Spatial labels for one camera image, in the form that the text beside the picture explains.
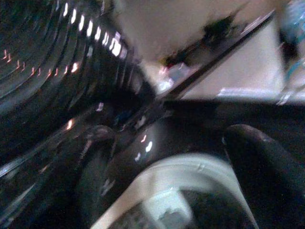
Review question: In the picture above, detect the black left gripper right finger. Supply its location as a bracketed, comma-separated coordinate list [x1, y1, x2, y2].
[223, 124, 305, 229]

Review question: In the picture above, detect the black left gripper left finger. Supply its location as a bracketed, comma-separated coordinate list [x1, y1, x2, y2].
[30, 127, 117, 229]

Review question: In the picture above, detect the blue translucent plastic container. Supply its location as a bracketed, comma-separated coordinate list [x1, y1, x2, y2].
[276, 0, 305, 105]

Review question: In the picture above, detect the black glass washer door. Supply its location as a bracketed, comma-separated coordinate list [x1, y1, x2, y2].
[0, 0, 155, 177]

